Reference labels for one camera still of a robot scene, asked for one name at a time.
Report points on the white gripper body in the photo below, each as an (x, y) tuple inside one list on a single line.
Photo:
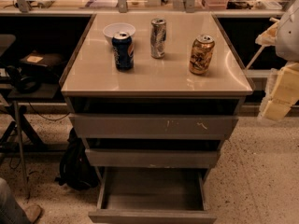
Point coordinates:
[(288, 37)]

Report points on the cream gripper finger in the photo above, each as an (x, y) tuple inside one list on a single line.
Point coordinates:
[(268, 37), (273, 109)]

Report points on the orange soda can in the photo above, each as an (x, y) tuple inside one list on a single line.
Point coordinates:
[(201, 54)]

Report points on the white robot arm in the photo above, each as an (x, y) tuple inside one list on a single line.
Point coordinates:
[(287, 38)]

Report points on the tall silver can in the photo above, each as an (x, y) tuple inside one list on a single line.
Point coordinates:
[(157, 37)]

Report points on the grey drawer cabinet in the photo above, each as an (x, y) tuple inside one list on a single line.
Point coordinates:
[(164, 86)]

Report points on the blue Pepsi can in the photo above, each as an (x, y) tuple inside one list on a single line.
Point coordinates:
[(123, 49)]

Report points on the top grey drawer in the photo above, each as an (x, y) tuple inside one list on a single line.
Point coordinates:
[(153, 126)]

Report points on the grey drawer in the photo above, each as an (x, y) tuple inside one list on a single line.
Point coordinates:
[(152, 158), (153, 126), (151, 196)]

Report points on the middle grey drawer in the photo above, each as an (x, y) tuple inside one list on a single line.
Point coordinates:
[(152, 158)]

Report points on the bottom grey drawer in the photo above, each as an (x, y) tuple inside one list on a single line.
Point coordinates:
[(151, 196)]

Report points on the white stick with tip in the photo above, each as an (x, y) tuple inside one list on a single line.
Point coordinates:
[(259, 51)]

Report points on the white bowl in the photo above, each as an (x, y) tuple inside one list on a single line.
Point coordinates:
[(113, 28)]

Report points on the black backpack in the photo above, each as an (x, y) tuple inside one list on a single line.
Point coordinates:
[(74, 169)]

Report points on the black box with label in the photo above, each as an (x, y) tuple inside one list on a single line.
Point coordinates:
[(49, 65)]

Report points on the black headphones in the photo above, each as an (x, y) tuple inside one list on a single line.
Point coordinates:
[(22, 83)]

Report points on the person's leg in jeans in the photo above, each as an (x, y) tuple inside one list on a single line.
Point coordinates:
[(10, 211)]

